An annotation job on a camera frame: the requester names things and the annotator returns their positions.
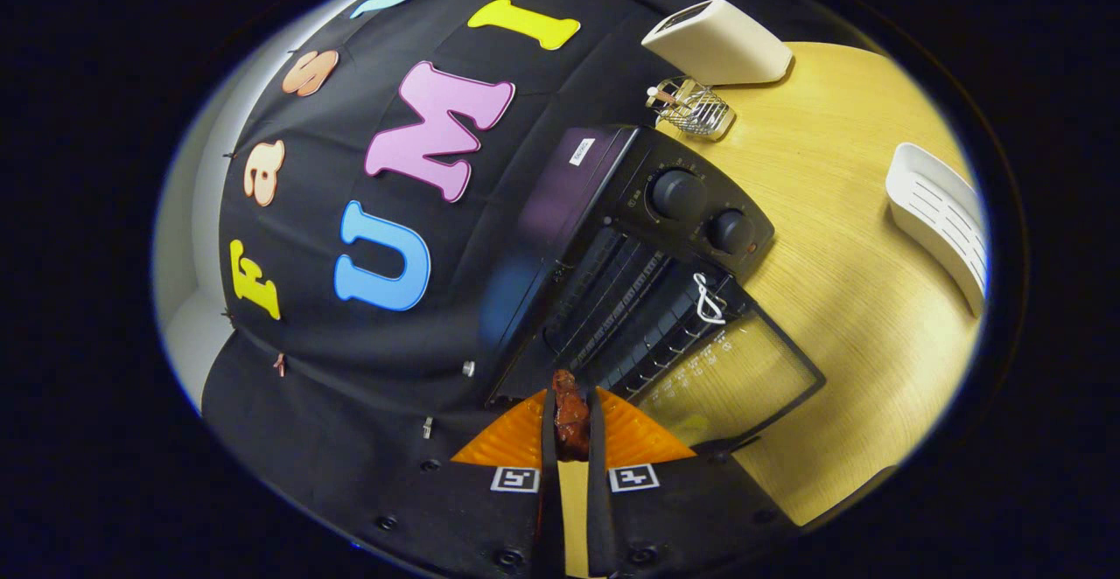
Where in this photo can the black toaster oven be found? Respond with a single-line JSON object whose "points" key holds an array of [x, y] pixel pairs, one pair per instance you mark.
{"points": [[560, 212]]}

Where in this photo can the white ribbed plate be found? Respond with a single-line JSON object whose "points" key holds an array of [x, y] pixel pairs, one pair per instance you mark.
{"points": [[936, 212]]}

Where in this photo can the black backdrop cloth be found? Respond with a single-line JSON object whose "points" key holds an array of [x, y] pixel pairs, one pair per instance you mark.
{"points": [[350, 360]]}

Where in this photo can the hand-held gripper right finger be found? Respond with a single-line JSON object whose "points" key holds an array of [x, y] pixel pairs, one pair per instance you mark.
{"points": [[598, 509]]}

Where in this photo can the brown meat slice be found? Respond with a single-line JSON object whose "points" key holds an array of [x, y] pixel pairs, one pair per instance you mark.
{"points": [[570, 422]]}

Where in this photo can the white toaster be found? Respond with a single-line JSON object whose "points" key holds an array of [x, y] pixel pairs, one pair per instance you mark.
{"points": [[726, 45]]}

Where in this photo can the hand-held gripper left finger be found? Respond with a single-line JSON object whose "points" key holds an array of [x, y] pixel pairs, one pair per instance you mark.
{"points": [[549, 509]]}

